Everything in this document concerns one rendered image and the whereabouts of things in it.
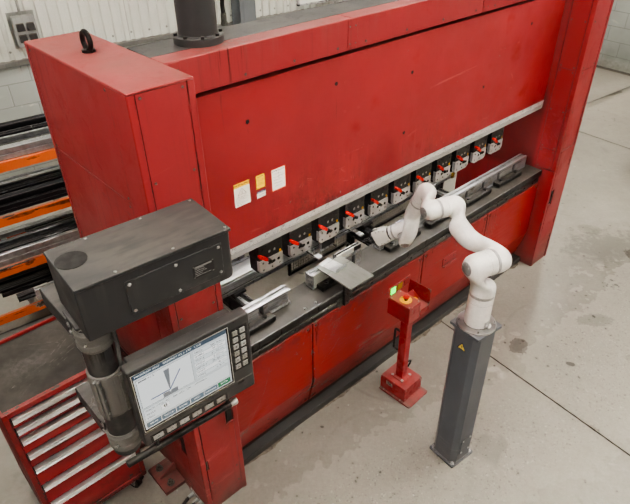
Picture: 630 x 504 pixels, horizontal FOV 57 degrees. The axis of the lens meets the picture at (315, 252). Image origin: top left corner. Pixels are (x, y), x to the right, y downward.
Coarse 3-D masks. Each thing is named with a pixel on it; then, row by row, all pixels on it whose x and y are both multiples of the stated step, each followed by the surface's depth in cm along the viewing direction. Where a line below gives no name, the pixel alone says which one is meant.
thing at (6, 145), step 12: (12, 120) 377; (24, 120) 378; (36, 120) 382; (0, 132) 363; (12, 132) 363; (24, 132) 364; (36, 132) 367; (48, 132) 372; (0, 144) 355; (12, 144) 349; (24, 144) 350; (36, 144) 354; (48, 144) 358; (0, 156) 345; (12, 156) 349
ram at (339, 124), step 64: (320, 64) 256; (384, 64) 285; (448, 64) 322; (512, 64) 369; (256, 128) 246; (320, 128) 273; (384, 128) 307; (448, 128) 349; (256, 192) 262; (320, 192) 293
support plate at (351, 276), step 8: (352, 264) 324; (328, 272) 318; (344, 272) 318; (352, 272) 318; (360, 272) 318; (368, 272) 317; (336, 280) 312; (344, 280) 312; (352, 280) 312; (360, 280) 312; (352, 288) 306
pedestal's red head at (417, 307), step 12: (408, 276) 341; (396, 288) 336; (408, 288) 348; (420, 288) 340; (396, 300) 332; (420, 300) 343; (396, 312) 335; (408, 312) 327; (420, 312) 336; (408, 324) 332
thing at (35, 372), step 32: (0, 352) 272; (32, 352) 272; (64, 352) 271; (0, 384) 255; (32, 384) 255; (64, 384) 253; (0, 416) 239; (32, 416) 249; (64, 416) 260; (32, 448) 256; (64, 448) 269; (96, 448) 282; (32, 480) 263; (64, 480) 274; (96, 480) 289; (128, 480) 309
